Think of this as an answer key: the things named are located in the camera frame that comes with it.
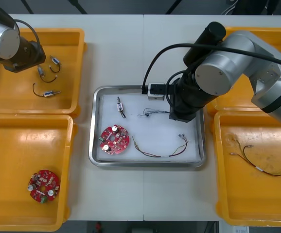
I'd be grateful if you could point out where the pale grey right wrist camera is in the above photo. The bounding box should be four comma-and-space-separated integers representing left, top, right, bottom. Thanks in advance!
147, 82, 166, 102

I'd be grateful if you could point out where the round red circuit board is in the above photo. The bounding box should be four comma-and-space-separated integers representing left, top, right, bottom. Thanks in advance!
28, 169, 60, 204
98, 124, 131, 155

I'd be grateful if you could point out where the white background cable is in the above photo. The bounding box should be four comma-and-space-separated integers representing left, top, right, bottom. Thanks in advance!
224, 4, 237, 16

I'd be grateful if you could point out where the green-yellow red wire harness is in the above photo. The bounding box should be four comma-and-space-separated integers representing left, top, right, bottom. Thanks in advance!
229, 139, 281, 177
132, 133, 189, 158

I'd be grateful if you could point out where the yellow-orange plastic bin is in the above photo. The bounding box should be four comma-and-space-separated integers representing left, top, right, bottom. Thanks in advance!
0, 28, 88, 119
210, 111, 281, 228
0, 114, 78, 232
206, 26, 281, 118

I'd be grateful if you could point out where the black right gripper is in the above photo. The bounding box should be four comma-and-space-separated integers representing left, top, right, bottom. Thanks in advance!
169, 106, 203, 123

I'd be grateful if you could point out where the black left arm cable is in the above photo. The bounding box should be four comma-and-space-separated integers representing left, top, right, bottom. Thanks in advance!
13, 19, 41, 64

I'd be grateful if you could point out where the blue label metal solenoid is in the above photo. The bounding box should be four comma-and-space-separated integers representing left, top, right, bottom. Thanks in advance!
32, 83, 61, 98

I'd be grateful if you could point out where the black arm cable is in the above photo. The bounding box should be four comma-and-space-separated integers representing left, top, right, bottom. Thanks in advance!
13, 19, 41, 64
141, 43, 281, 107

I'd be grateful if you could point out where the white tray liner sheet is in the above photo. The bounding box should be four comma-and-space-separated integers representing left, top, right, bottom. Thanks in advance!
97, 93, 203, 163

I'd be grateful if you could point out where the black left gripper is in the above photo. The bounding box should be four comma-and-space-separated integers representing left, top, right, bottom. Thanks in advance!
3, 40, 47, 73

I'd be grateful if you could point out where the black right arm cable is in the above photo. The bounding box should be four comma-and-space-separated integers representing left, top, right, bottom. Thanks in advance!
141, 43, 281, 107

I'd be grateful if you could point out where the metal solenoid with black cable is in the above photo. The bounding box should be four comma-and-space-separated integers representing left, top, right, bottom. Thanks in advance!
37, 65, 58, 83
49, 55, 62, 73
116, 96, 128, 119

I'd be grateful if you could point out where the blue-white wire harness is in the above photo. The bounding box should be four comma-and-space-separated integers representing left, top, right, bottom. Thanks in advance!
137, 107, 172, 117

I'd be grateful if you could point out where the steel tray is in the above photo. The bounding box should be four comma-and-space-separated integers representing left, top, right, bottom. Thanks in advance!
88, 85, 207, 168

